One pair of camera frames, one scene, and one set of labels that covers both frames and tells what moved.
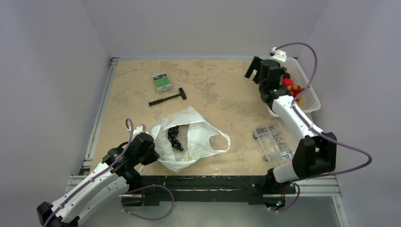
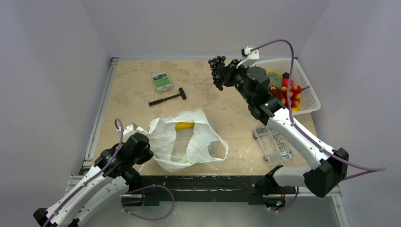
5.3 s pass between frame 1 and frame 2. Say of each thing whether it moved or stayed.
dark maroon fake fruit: stayed
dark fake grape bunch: moved
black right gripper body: moved
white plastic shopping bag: moved
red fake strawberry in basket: stayed
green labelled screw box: stayed
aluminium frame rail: stayed
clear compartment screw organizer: stayed
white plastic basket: stayed
